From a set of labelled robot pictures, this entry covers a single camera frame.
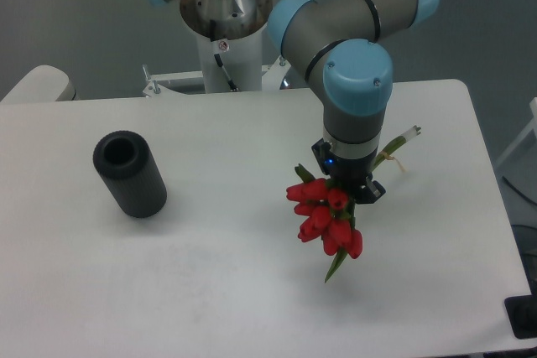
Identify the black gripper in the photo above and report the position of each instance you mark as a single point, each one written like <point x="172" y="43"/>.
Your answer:
<point x="354" y="175"/>

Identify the red tulip bouquet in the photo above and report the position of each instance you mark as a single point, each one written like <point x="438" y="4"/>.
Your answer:
<point x="329" y="213"/>

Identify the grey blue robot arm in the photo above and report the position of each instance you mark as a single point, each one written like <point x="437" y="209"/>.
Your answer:
<point x="334" y="46"/>

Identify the black ribbed cylindrical vase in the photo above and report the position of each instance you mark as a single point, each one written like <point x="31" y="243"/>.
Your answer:
<point x="126" y="165"/>

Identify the black device at table corner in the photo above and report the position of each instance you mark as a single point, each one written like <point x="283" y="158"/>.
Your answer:
<point x="521" y="312"/>

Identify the white rounded chair back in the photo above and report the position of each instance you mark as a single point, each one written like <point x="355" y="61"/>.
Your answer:
<point x="43" y="83"/>

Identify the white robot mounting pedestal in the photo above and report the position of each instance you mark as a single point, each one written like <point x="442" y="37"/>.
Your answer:
<point x="229" y="39"/>

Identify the white frame at right edge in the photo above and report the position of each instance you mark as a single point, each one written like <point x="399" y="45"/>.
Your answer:
<point x="522" y="142"/>

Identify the white metal base frame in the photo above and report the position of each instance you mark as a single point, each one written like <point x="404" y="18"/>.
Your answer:
<point x="273" y="78"/>

